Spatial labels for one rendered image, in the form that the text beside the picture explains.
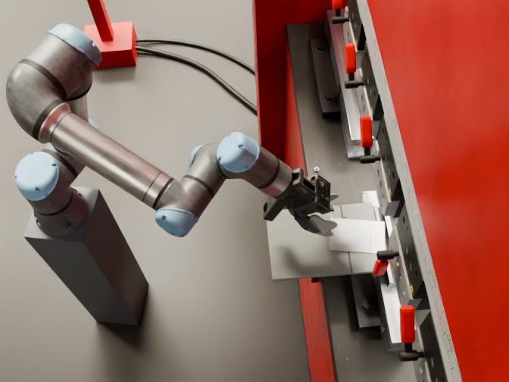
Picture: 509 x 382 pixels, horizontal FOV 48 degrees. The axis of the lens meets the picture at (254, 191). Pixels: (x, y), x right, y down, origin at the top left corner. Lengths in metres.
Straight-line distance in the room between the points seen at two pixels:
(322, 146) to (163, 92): 1.47
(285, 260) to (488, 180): 0.73
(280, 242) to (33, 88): 0.64
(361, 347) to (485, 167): 0.80
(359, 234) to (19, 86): 0.81
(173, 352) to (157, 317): 0.15
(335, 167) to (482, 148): 0.95
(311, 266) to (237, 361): 1.03
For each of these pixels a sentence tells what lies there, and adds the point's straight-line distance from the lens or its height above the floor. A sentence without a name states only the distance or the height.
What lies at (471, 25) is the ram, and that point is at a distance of 0.75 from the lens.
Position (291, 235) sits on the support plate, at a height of 1.00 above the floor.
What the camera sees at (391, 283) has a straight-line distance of 1.37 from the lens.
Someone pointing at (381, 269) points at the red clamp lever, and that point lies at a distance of 1.16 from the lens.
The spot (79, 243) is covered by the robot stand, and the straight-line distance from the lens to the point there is 1.73.
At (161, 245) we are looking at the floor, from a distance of 2.53.
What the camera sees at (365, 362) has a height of 0.88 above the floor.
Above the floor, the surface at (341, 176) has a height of 0.88.
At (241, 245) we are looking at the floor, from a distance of 2.49.
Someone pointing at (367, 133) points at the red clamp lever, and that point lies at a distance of 1.19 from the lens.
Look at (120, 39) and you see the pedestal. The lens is 3.12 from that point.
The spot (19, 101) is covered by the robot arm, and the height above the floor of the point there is 1.38.
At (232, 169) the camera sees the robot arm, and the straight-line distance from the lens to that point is 1.12.
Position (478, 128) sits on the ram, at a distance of 0.74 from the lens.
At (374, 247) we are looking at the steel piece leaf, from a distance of 1.39.
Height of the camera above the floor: 2.25
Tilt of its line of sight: 60 degrees down
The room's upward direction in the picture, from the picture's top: 4 degrees counter-clockwise
